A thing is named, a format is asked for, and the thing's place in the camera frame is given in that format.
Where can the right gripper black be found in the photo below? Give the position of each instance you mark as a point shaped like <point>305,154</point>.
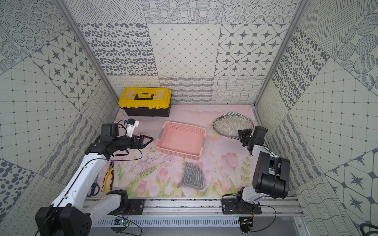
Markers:
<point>242,133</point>

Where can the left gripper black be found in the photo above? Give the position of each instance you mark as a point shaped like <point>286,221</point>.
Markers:
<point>135,141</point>

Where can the speckled grey plate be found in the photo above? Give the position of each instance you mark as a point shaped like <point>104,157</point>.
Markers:
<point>232,125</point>

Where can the grey wiping cloth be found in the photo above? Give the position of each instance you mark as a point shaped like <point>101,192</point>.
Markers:
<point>192,177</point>

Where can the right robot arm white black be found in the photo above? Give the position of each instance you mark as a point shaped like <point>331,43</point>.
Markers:
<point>271,175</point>

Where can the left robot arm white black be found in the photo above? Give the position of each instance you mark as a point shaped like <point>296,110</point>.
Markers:
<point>66,216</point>

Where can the yellow black toolbox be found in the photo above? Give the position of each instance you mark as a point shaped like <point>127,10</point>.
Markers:
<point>146,102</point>

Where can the pink perforated basket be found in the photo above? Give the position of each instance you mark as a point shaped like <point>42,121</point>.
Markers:
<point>183,140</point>

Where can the small circuit board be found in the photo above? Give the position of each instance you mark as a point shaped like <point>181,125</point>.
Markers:
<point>119,225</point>

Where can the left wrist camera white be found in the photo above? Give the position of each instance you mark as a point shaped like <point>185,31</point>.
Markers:
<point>131,125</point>

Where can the yellow handled pliers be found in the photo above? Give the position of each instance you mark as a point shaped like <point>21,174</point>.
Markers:
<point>109,178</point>

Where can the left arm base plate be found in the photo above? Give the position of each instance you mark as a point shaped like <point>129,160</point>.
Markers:
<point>131,207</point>

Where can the black handled scissors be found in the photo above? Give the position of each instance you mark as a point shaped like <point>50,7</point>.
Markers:
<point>94,189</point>

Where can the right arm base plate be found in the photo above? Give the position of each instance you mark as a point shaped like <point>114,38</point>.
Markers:
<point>231,206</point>

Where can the aluminium mounting rail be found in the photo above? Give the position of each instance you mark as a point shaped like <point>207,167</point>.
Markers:
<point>207,212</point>

